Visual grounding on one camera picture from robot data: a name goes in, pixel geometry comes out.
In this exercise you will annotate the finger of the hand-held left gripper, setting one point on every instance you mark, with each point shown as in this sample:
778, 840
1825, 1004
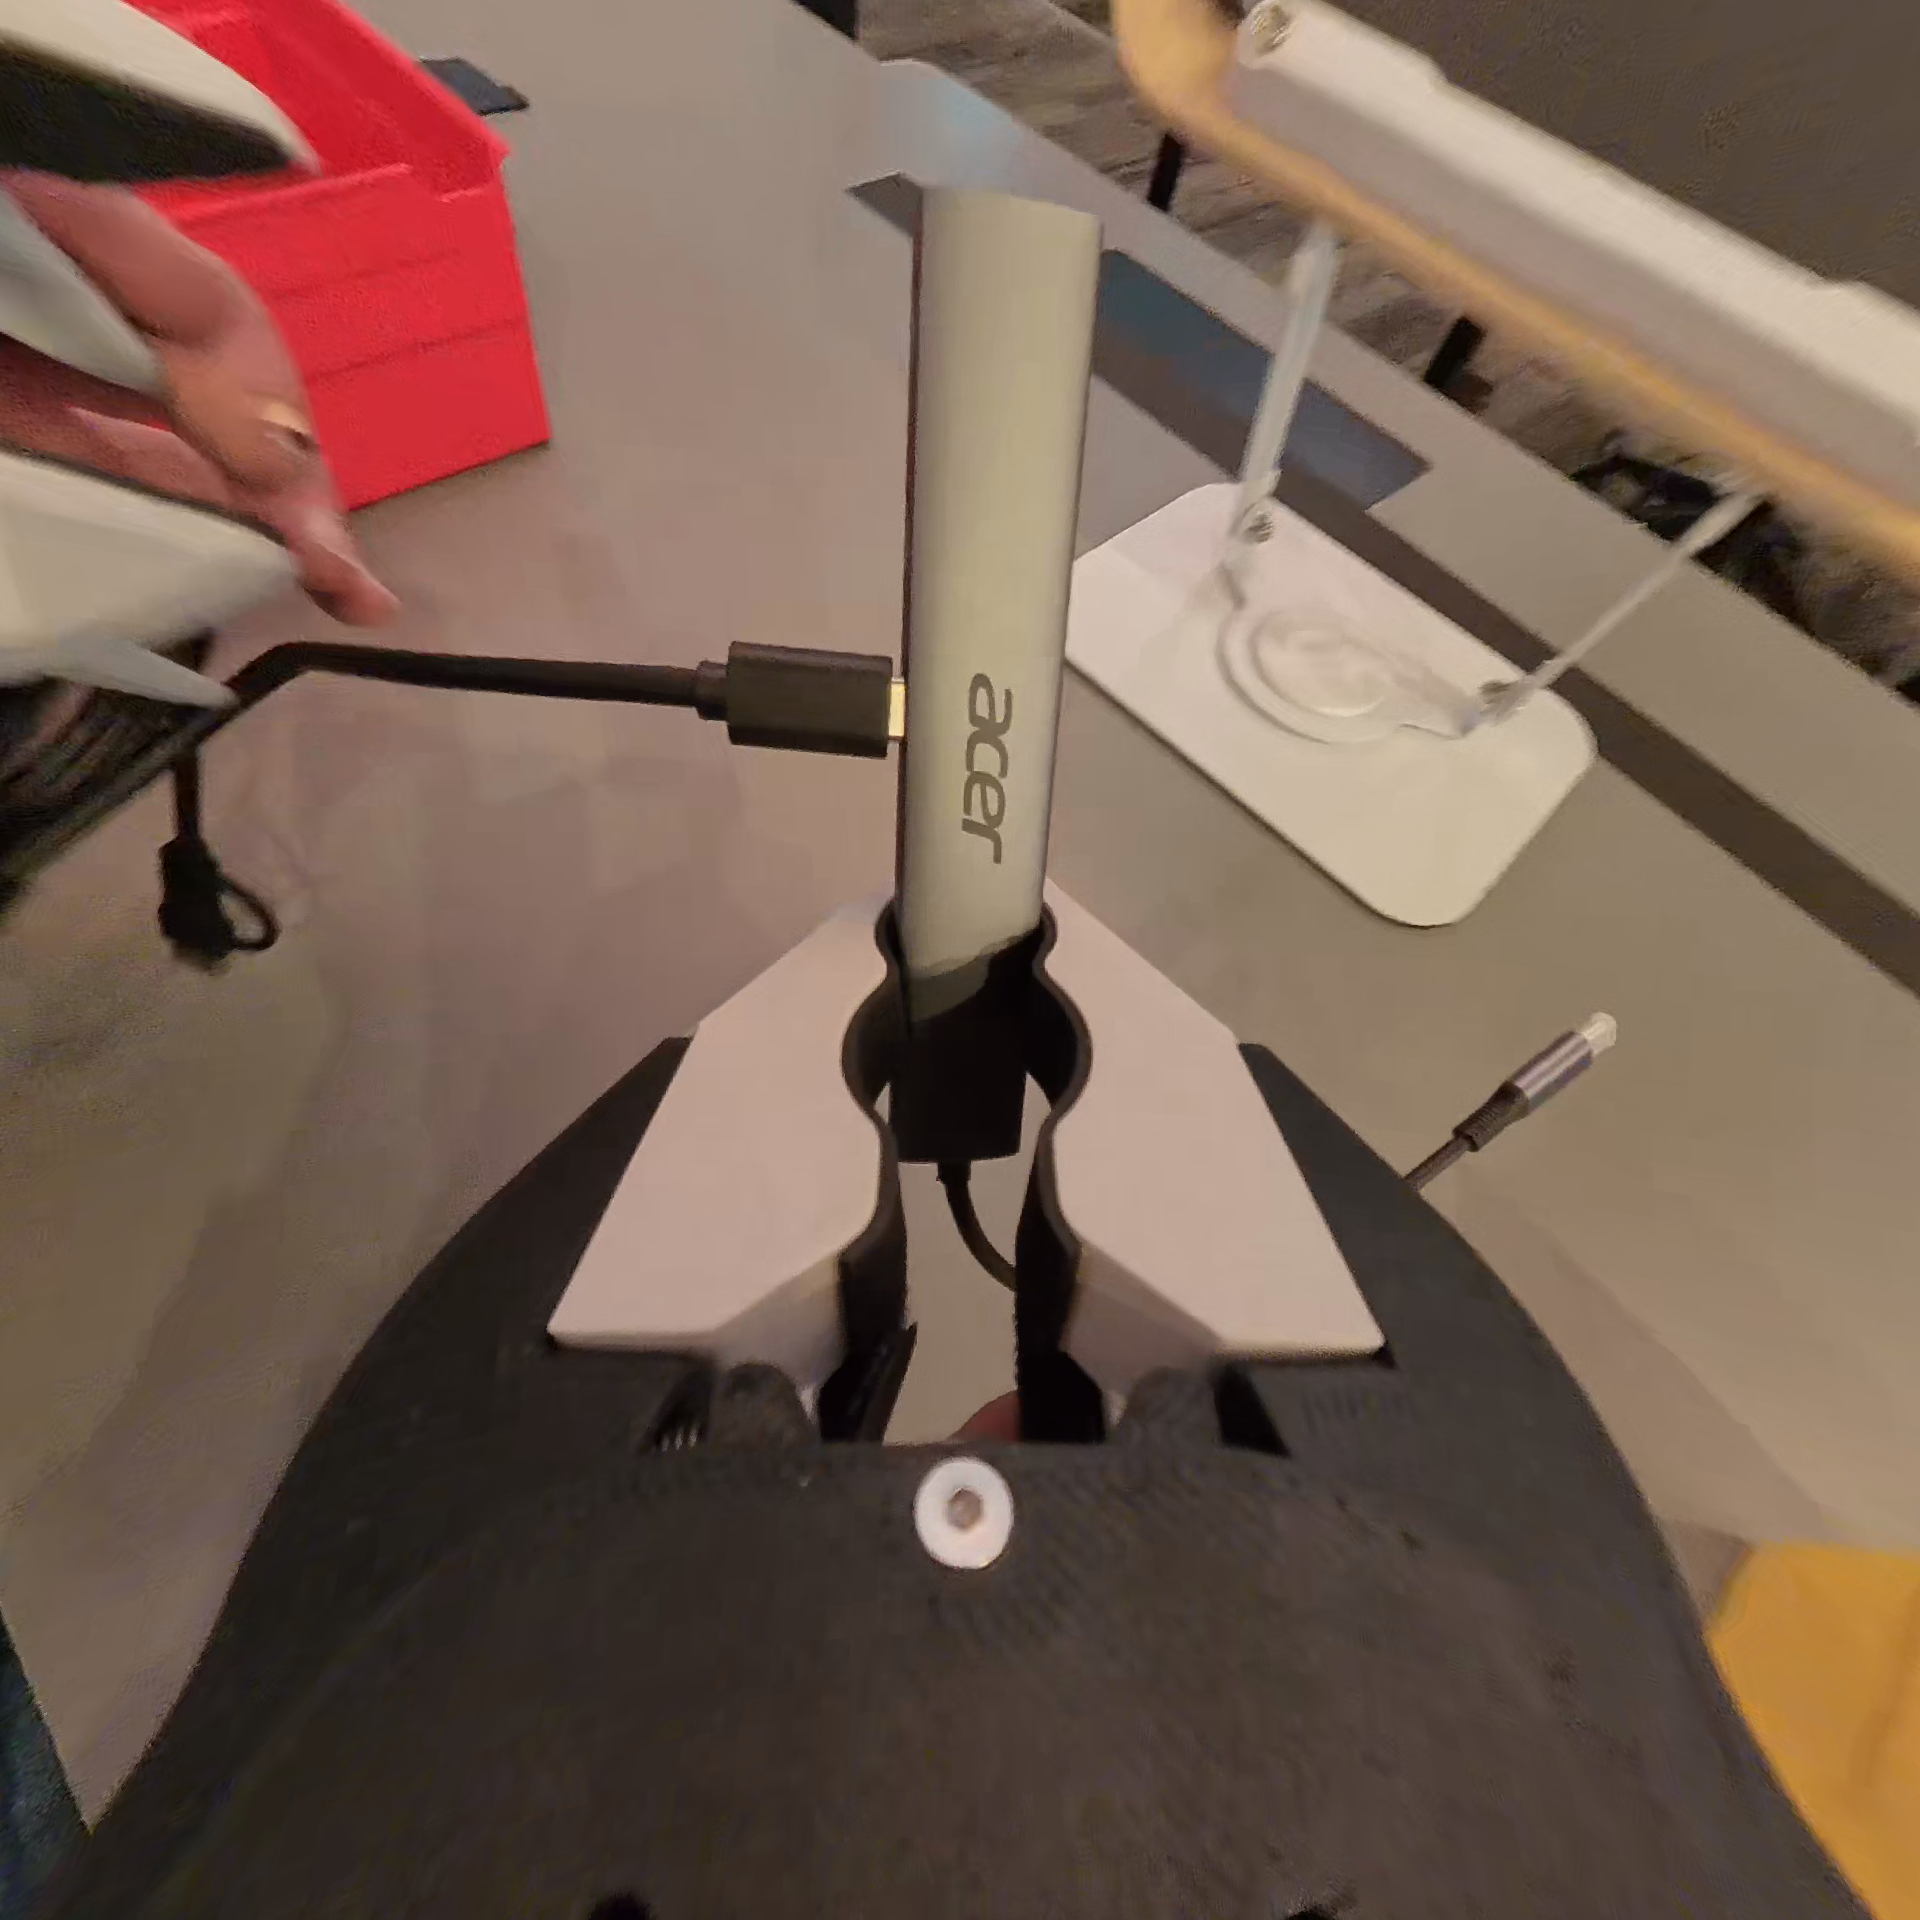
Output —
122, 571
135, 92

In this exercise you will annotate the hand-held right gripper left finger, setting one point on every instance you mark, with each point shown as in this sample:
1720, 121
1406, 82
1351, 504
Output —
720, 1201

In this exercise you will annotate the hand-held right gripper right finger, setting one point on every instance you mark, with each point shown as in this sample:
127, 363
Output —
1201, 1201

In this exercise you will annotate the red plastic bin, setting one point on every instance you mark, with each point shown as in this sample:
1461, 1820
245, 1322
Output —
391, 270

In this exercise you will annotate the yellow plastic bin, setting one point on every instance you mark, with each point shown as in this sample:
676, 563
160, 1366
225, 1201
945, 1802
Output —
1831, 1739

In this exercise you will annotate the white tablet stand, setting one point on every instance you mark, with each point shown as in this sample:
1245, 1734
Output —
1412, 240

